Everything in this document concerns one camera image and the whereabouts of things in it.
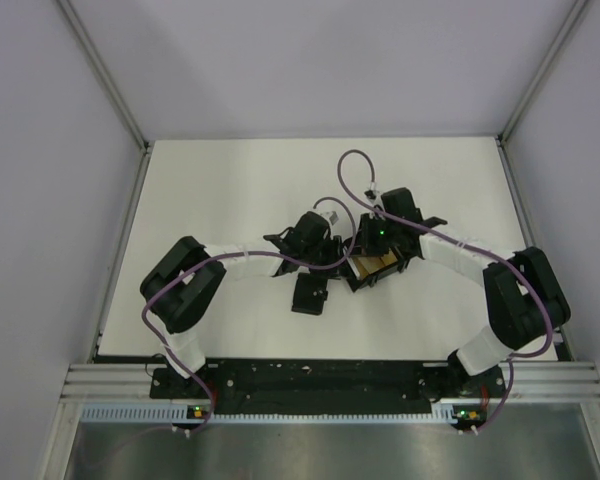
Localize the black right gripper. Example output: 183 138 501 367
347 213 401 258

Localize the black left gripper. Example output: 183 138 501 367
302 234 351 279

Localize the black plastic card tray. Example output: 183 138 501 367
339 231 414 292

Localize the black leather card holder wallet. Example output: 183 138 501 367
291 273 328 316

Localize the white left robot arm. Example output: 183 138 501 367
139 209 343 397

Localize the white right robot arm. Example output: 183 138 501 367
365 187 571 396

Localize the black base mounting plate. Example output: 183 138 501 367
150 358 505 415

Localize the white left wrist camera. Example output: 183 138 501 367
321 211 339 225

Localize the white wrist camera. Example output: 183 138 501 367
364 182 381 203
321 211 339 225

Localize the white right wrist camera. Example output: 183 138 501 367
364 182 381 203

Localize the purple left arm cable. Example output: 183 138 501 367
142 196 351 436

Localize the white slotted cable duct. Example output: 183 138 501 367
80 403 469 425

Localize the aluminium front rail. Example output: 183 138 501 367
61 361 600 404

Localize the aluminium left frame post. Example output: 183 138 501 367
52 0 150 151

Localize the aluminium frame post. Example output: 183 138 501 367
497 0 593 148
52 0 150 151

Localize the aluminium right frame post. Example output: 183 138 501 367
497 0 593 148

